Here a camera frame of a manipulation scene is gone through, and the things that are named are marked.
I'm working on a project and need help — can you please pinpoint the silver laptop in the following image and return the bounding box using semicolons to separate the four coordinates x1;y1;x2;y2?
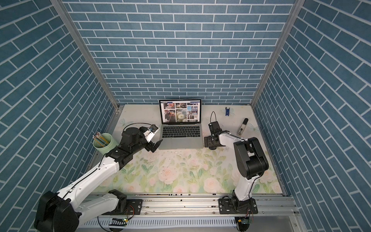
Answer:
159;99;204;150

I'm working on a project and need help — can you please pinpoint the green circuit board left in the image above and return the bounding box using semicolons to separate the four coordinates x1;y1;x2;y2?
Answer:
109;218;128;228

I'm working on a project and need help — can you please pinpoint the green circuit board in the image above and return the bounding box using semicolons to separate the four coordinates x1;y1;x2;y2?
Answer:
238;217;254;225
109;218;128;228

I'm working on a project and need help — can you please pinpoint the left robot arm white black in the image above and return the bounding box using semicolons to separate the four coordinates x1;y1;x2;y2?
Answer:
34;124;161;232

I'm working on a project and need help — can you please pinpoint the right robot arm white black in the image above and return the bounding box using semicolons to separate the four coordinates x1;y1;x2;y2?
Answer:
204;121;269;214

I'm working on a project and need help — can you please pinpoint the blue binder clip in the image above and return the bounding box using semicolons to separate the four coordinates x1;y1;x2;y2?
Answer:
225;107;230;116

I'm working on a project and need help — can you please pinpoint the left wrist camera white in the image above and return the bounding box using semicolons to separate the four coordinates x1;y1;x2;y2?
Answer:
144;124;158;143

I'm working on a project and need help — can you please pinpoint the aluminium rail frame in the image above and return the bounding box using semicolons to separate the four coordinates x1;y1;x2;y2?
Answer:
75;194;306;232

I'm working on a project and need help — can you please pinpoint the green pencil cup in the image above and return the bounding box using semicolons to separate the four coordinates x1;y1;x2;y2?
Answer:
93;132;118;155

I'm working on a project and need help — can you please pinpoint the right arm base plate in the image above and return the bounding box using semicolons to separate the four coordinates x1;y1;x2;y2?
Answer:
218;198;258;215

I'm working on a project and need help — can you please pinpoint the green circuit board right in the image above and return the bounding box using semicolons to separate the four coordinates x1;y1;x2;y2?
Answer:
238;217;254;225

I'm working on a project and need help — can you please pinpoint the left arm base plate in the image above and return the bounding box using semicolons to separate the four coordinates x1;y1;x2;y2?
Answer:
117;199;143;217

